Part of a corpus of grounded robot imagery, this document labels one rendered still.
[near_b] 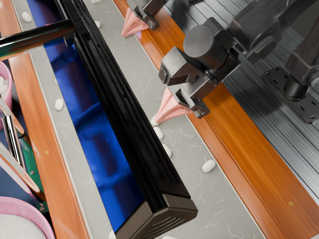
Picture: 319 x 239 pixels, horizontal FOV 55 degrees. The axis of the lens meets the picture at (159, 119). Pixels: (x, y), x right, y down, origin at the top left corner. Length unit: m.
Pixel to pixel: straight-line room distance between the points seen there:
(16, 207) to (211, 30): 0.50
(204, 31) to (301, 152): 0.45
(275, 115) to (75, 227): 0.58
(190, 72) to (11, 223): 0.46
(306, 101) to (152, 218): 0.74
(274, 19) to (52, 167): 0.51
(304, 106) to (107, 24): 0.62
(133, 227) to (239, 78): 0.73
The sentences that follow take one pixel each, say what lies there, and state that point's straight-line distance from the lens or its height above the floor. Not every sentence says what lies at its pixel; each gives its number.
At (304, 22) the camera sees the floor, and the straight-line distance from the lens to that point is 2.40.
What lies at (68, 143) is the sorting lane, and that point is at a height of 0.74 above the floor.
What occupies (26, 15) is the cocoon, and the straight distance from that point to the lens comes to 1.06.
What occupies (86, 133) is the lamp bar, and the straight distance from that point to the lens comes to 0.33.
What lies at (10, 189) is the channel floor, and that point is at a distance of 0.80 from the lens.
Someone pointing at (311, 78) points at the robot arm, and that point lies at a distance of 0.83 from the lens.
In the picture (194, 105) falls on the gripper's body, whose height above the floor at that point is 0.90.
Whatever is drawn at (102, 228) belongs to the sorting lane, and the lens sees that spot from 0.64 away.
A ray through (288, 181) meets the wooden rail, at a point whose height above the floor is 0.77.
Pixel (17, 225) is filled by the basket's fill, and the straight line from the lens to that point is 0.69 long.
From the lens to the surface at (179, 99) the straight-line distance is 0.59.
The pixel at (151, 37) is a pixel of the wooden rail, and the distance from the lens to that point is 0.90.
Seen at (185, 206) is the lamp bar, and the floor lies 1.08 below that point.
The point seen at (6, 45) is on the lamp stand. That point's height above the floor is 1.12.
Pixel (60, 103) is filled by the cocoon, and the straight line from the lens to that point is 0.78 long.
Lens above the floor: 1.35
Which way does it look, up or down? 55 degrees down
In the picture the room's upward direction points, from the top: straight up
